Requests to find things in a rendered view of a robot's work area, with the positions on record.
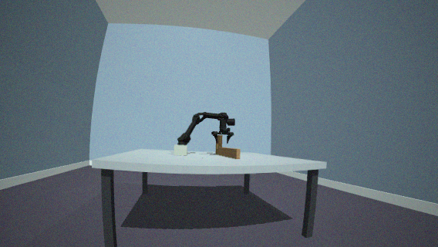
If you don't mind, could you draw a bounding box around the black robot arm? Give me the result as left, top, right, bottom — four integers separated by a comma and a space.
177, 112, 235, 146

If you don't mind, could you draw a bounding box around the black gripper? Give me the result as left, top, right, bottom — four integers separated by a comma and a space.
211, 125, 234, 144

